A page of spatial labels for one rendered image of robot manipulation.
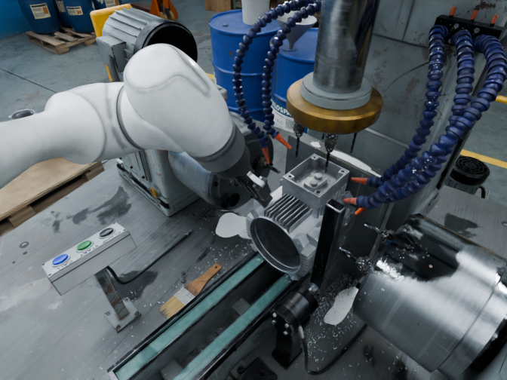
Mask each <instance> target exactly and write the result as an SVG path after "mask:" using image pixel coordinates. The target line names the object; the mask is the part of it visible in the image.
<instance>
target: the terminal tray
mask: <svg viewBox="0 0 507 380"><path fill-rule="evenodd" d="M326 161H327V160H326V159H324V158H322V157H320V156H318V155H316V154H313V155H311V156H310V157H309V158H307V159H306V160H304V162H302V163H301V164H299V165H298V166H296V167H295V168H294V169H292V170H291V171H290V172H289V173H287V174H285V175H284V176H283V179H282V194H281V196H283V195H284V194H286V193H287V195H289V194H290V196H291V195H293V198H295V197H296V200H297V199H298V198H299V199H300V202H301V201H303V204H304V203H306V207H307V206H309V210H311V209H312V215H313V216H314V218H315V219H319V218H320V215H321V216H323V212H324V207H325V204H326V203H327V202H328V201H329V200H330V199H332V198H333V199H334V200H335V201H338V199H341V196H342V194H343V193H345V190H346V184H347V181H348V178H349V172H350V171H348V170H346V169H344V168H342V167H340V166H338V165H336V164H334V163H332V162H330V161H328V167H327V172H326V173H325V172H324V169H325V163H326ZM310 170H311V171H312V172H311V171H310ZM318 170H321V171H318ZM309 172H310V173H311V175H310V174H309ZM301 177H302V178H301ZM297 179H298V180H297ZM302 179H303V180H302ZM329 179H330V181H329ZM300 180H302V181H300ZM331 181H332V182H333V183H332V182H331ZM335 181H336V182H335ZM297 183H298V184H297ZM326 183H327V184H326ZM326 188H327V189H326ZM312 191H313V192H312Z"/></svg>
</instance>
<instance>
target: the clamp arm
mask: <svg viewBox="0 0 507 380"><path fill-rule="evenodd" d="M345 213H346V206H344V205H343V204H341V203H339V202H338V201H335V200H334V199H333V198H332V199H330V200H329V201H328V202H327V203H326V204H325V207H324V214H323V218H322V222H321V228H320V232H319V236H318V243H317V247H316V251H315V258H314V262H313V266H312V273H311V277H310V281H309V287H311V288H314V287H316V288H315V292H316V295H317V296H318V297H320V296H321V295H322V294H323V293H324V291H325V287H326V284H327V279H328V276H329V273H330V267H331V265H332V261H333V256H334V253H335V250H336V245H337V241H338V239H339V236H340V230H341V228H342V224H343V219H344V216H345ZM310 285H311V286H310ZM317 291H318V292H317Z"/></svg>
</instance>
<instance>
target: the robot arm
mask: <svg viewBox="0 0 507 380"><path fill-rule="evenodd" d="M147 149H159V150H167V151H172V152H179V153H183V152H186V153H187V154H188V155H189V156H190V157H191V158H193V159H194V160H195V161H197V162H198V163H199V164H200V165H201V166H202V167H203V168H204V169H205V170H208V171H211V172H214V173H215V174H216V175H217V176H218V177H220V178H223V179H232V178H233V179H234V180H235V181H236V182H237V183H238V184H239V185H240V186H242V187H245V188H246V189H247V191H248V192H250V194H251V195H252V196H253V199H255V200H256V201H257V202H258V203H259V204H261V205H262V206H263V207H265V208H266V207H267V206H268V204H269V203H270V201H271V200H272V199H273V197H272V196H271V195H270V193H271V190H270V188H269V185H268V183H267V182H268V180H267V178H265V177H261V176H260V177H259V178H258V177H256V174H257V173H256V172H255V171H254V169H253V168H252V165H251V164H250V151H249V149H248V147H247V146H246V145H245V140H244V135H243V134H242V132H241V131H240V130H239V128H238V126H237V125H236V124H235V122H234V120H233V119H232V117H231V116H230V115H229V110H228V107H227V105H226V102H225V100H224V99H223V96H222V95H221V93H220V92H219V90H218V89H217V87H216V85H215V84H214V83H213V82H212V81H211V79H210V78H209V77H208V75H207V74H206V73H205V72H204V70H203V69H202V68H201V67H200V66H199V65H198V64H197V63H196V62H195V61H194V60H193V59H192V58H190V57H189V56H188V55H186V54H185V53H184V52H182V51H181V50H180V49H178V48H176V47H174V46H173V45H170V44H152V45H150V46H147V47H145V48H143V49H141V50H140V51H138V52H136V53H135V54H134V55H133V56H132V57H131V58H130V60H129V61H128V64H127V65H126V67H125V69H124V82H112V83H106V84H104V83H96V84H87V85H83V86H80V87H75V88H73V89H71V90H67V91H64V92H61V93H56V94H54V95H53V96H52V97H51V98H50V99H49V100H48V102H47V103H46V106H45V111H44V112H41V113H38V114H36V115H31V116H28V117H25V118H19V119H15V120H12V121H4V122H0V189H1V188H3V187H4V186H6V185H7V184H8V183H9V182H11V181H12V180H14V179H15V178H17V177H18V176H19V175H20V174H21V173H23V172H24V171H26V170H27V169H29V168H30V167H31V166H33V165H35V164H37V163H39V162H42V161H46V160H49V159H52V158H58V157H64V158H65V159H66V160H68V161H71V162H72V163H75V164H89V163H94V162H98V161H105V160H109V159H114V158H122V157H124V156H126V154H130V153H135V152H138V151H142V150H147Z"/></svg>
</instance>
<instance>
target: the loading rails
mask: <svg viewBox="0 0 507 380"><path fill-rule="evenodd" d="M257 259H260V260H258V261H257ZM264 260H265V259H264ZM264 260H263V259H262V256H261V255H260V253H259V252H254V250H252V251H250V252H249V253H248V254H247V255H246V256H245V257H244V258H242V259H241V260H240V261H239V262H237V263H236V264H235V265H233V266H232V267H231V268H230V269H229V270H228V271H226V272H225V273H224V274H223V275H221V276H220V277H219V278H217V279H216V280H215V281H214V282H213V283H212V284H211V285H209V286H208V287H207V288H206V289H204V290H203V291H202V292H200V293H199V294H198V295H197V296H196V297H195V298H194V299H192V300H191V301H190V302H188V303H187V304H186V305H184V306H183V307H182V308H181V309H180V310H179V311H178V312H176V313H175V314H174V315H173V316H171V317H170V318H169V319H167V320H166V321H165V322H164V323H163V324H162V325H161V326H159V327H158V328H157V329H155V330H154V331H153V332H151V333H150V334H149V335H148V336H147V337H145V339H143V340H142V341H141V342H140V343H138V344H137V345H136V346H134V347H133V348H132V349H131V350H129V352H127V353H126V354H125V355H124V356H123V357H121V358H120V359H119V360H117V361H116V362H115V363H114V364H112V365H111V366H110V367H109V368H108V369H107V370H106V373H107V374H108V376H109V377H110V379H111V380H162V379H164V380H225V379H226V378H227V377H228V376H229V375H231V377H232V378H233V379H234V380H237V379H238V378H239V377H240V376H241V374H242V373H243V372H244V371H245V370H246V369H247V368H248V367H249V366H248V365H247V364H246V363H245V362H244V359H245V358H246V357H247V356H248V355H249V354H250V353H251V352H252V351H253V350H254V349H255V347H256V346H258V344H259V343H261V341H262V340H264V338H265V337H267V335H268V334H270V332H271V331H273V329H274V328H275V325H273V324H272V318H271V315H270V311H271V310H272V309H273V308H274V307H275V306H276V305H277V304H280V303H281V302H282V301H283V300H284V299H285V298H286V297H287V296H288V295H289V294H290V291H291V290H292V289H293V288H294V287H295V286H296V285H302V286H305V287H306V288H308V286H309V281H310V277H311V273H310V272H308V273H307V274H306V275H305V276H304V277H301V278H300V279H299V280H291V279H288V278H290V276H289V275H288V276H289V277H287V278H286V276H287V275H285V276H284V275H283V276H282V277H281V278H279V279H278V280H277V281H276V282H275V283H274V284H273V285H272V286H271V287H270V288H269V289H267V291H265V292H264V294H262V295H261V297H259V298H258V300H256V301H255V302H254V303H253V304H252V305H250V304H249V303H248V302H247V301H248V300H249V299H250V298H251V297H252V296H253V295H254V294H255V293H257V292H258V291H259V290H260V289H261V288H262V287H263V286H264V285H265V284H267V283H268V282H269V281H270V280H271V279H272V278H273V277H274V276H275V275H276V274H277V273H278V270H277V271H276V270H275V268H274V269H272V266H271V267H270V264H268V265H267V261H266V262H265V261H264ZM285 282H286V283H285ZM287 282H289V283H287ZM231 316H233V317H234V318H235V321H234V322H233V323H231V324H230V325H229V326H228V327H227V328H226V329H225V330H224V331H223V332H222V333H221V334H219V335H218V336H217V337H216V338H215V339H214V340H213V341H212V342H211V343H210V344H209V345H208V346H207V347H206V348H205V349H204V350H203V351H202V352H201V353H200V354H199V355H198V356H197V357H195V358H194V359H193V360H192V361H191V362H190V363H189V364H188V365H187V366H186V367H185V368H183V367H182V366H181V365H180V363H181V362H182V361H183V360H184V359H185V358H186V357H187V356H188V355H189V354H191V353H192V352H193V351H194V350H195V349H196V348H197V347H198V346H199V345H200V344H201V343H202V342H203V341H204V340H205V339H206V338H207V337H209V336H210V335H211V334H212V333H213V332H214V331H215V330H216V329H217V328H219V327H220V326H221V325H222V324H223V323H224V322H225V321H226V320H227V319H229V318H230V317H231Z"/></svg>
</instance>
